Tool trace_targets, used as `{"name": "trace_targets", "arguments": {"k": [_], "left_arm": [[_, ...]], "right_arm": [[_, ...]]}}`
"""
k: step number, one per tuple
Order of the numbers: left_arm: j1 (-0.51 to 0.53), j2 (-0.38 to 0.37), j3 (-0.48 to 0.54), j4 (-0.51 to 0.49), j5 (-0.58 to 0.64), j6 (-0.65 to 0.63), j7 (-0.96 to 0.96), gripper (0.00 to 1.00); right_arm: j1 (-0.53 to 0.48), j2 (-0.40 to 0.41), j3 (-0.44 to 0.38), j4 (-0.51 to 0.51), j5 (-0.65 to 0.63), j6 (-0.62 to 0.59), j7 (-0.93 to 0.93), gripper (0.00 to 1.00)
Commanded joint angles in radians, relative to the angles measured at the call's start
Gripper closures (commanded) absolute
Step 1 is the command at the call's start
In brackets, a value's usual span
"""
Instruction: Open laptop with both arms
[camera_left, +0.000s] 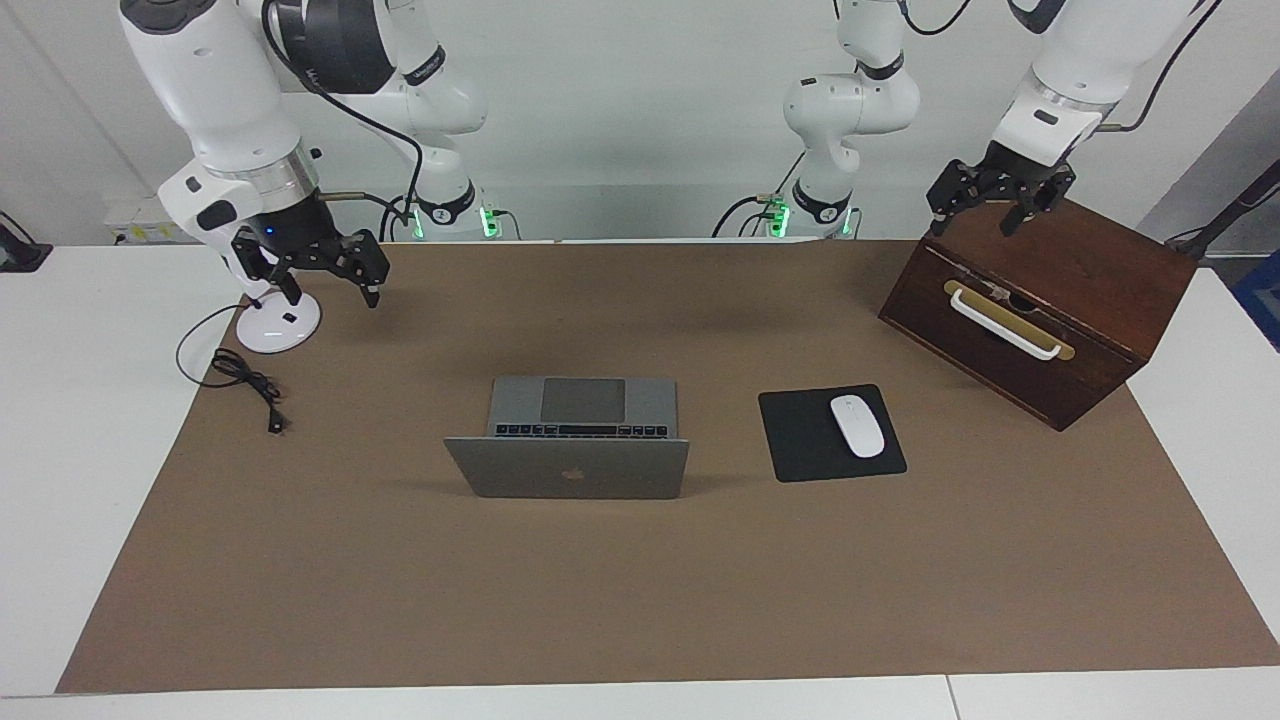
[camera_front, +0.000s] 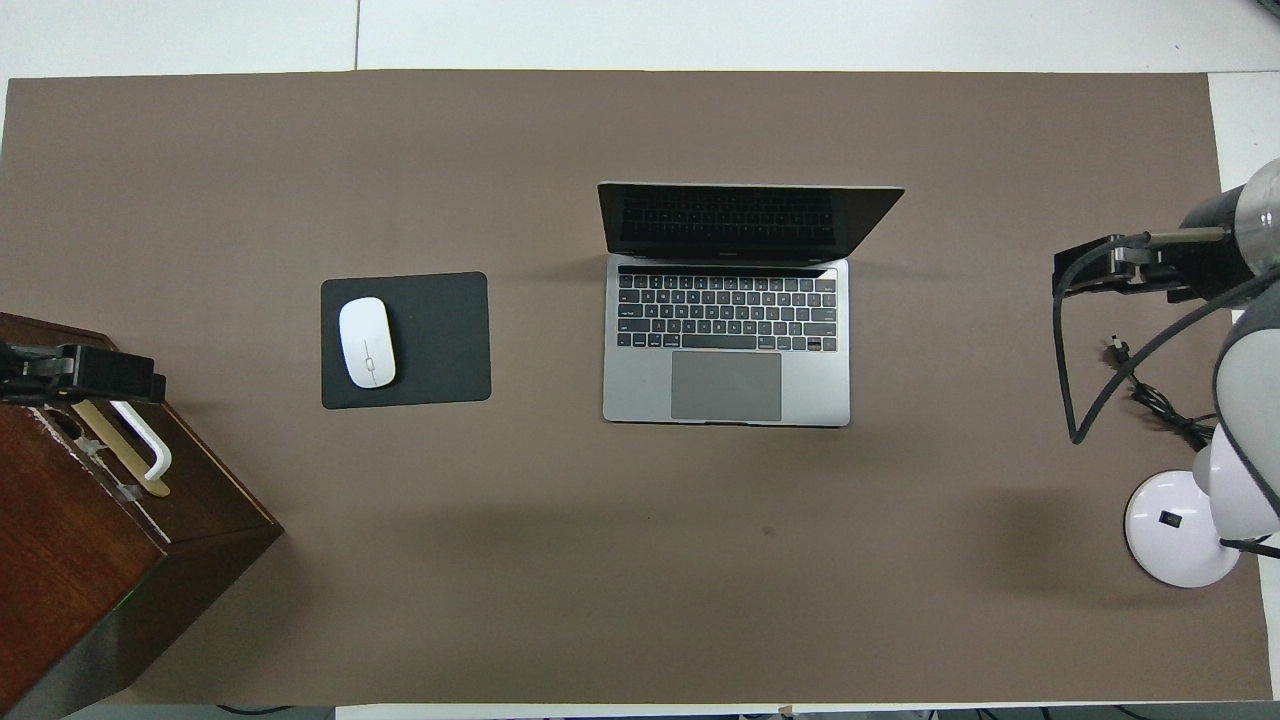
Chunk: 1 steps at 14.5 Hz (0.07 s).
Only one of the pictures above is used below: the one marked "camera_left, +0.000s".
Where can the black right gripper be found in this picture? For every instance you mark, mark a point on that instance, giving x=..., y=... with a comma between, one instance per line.
x=285, y=235

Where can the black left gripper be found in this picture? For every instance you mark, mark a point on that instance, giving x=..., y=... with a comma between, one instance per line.
x=1015, y=170

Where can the grey apple laptop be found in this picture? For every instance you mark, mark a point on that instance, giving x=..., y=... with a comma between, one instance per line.
x=560, y=478

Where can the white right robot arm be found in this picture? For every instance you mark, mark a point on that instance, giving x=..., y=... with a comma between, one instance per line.
x=220, y=90

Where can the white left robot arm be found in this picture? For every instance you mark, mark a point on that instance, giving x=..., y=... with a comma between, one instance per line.
x=850, y=110

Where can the white desk lamp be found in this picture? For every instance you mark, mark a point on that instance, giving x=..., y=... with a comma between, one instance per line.
x=285, y=335

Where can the dark brown wooden box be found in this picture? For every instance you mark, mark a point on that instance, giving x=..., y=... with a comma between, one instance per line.
x=1060, y=270

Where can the white power strip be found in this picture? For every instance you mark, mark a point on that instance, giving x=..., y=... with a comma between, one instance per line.
x=140, y=225

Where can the black stand pole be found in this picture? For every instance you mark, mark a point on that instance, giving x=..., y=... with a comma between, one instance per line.
x=1215, y=232

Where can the white computer mouse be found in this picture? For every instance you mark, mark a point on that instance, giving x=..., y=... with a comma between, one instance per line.
x=858, y=428

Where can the blue crate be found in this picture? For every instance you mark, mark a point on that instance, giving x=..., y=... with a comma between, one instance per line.
x=1262, y=300

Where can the black mouse pad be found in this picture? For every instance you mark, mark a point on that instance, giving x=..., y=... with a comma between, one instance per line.
x=800, y=440

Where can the brown table mat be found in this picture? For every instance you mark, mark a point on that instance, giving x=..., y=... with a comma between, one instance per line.
x=600, y=600

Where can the black clamp mount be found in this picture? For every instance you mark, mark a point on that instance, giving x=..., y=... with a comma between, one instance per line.
x=20, y=255

